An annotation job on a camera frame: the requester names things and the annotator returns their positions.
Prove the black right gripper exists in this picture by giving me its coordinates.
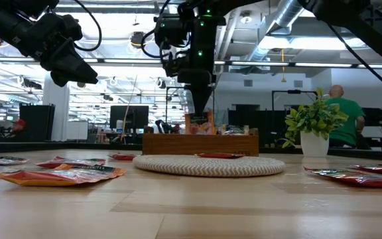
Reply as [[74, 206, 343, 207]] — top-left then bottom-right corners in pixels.
[[176, 59, 218, 116]]

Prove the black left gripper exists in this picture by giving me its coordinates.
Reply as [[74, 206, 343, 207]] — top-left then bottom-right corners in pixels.
[[15, 16, 99, 88]]

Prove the beige vanilla tea sachet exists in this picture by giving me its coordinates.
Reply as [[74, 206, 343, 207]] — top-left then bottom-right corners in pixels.
[[220, 124, 250, 136]]

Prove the wooden three-compartment tea box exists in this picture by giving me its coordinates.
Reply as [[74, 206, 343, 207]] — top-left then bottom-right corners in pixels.
[[142, 127, 260, 157]]

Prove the white pillar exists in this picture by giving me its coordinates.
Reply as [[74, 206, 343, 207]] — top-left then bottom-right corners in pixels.
[[42, 71, 71, 143]]

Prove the black cabinet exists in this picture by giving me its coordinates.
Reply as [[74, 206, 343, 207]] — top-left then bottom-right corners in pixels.
[[19, 103, 56, 143]]

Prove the black computer monitor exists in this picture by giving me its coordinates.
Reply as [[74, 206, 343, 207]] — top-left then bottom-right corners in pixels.
[[109, 105, 150, 131], [359, 106, 382, 128]]

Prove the black partition panel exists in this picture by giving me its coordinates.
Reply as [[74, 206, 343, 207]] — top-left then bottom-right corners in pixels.
[[227, 104, 288, 149]]

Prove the round woven beige placemat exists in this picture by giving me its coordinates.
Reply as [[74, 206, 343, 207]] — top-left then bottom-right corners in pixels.
[[132, 154, 287, 178]]

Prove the black ceiling spotlight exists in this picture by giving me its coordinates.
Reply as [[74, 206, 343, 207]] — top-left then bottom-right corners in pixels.
[[130, 31, 145, 48]]

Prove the person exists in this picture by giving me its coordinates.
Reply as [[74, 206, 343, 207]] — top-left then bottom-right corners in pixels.
[[9, 118, 29, 140], [323, 84, 367, 149]]

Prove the black metal stand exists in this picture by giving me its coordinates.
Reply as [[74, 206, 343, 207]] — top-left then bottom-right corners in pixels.
[[271, 88, 318, 112]]

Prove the green plant in white pot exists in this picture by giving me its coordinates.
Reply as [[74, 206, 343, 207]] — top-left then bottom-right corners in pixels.
[[282, 86, 350, 158]]

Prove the long ceiling light strip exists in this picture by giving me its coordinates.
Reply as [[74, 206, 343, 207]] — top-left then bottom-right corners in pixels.
[[0, 56, 382, 70]]

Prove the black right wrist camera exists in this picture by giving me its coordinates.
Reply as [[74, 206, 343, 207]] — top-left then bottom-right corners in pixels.
[[161, 52, 189, 79]]

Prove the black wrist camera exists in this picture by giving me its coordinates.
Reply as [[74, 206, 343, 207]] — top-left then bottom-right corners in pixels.
[[161, 52, 189, 79], [50, 12, 83, 41]]

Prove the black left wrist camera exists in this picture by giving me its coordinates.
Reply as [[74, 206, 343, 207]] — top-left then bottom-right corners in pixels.
[[50, 12, 83, 41]]

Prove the black left wrist camera cable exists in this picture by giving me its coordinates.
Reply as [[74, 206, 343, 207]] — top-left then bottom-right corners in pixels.
[[73, 0, 103, 52]]

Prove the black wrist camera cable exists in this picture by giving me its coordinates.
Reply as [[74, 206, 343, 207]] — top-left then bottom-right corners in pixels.
[[140, 29, 166, 60], [73, 0, 103, 52]]

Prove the black aluminium table frame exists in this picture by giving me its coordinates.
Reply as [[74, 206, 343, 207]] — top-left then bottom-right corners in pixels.
[[0, 139, 382, 163]]

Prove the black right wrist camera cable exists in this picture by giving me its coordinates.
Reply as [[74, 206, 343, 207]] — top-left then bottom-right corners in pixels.
[[140, 29, 166, 60]]

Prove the yellow hanging cord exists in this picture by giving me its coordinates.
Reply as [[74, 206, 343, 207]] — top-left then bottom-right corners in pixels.
[[279, 48, 287, 84]]

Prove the silver round ventilation duct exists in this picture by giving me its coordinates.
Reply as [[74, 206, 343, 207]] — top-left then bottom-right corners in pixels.
[[243, 0, 308, 64]]

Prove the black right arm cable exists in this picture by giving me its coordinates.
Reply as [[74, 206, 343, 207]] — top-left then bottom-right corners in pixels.
[[326, 23, 382, 106]]

